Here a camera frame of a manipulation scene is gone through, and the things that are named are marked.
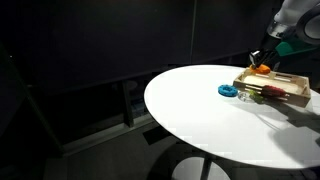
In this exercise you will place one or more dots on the wooden tray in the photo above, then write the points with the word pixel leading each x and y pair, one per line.
pixel 288 88

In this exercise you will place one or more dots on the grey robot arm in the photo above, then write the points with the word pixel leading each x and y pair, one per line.
pixel 295 29

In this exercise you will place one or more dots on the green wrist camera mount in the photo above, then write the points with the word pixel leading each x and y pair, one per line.
pixel 286 48

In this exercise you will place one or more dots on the white round table base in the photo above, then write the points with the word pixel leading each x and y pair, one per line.
pixel 191 169

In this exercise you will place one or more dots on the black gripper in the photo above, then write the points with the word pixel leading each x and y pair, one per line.
pixel 265 52

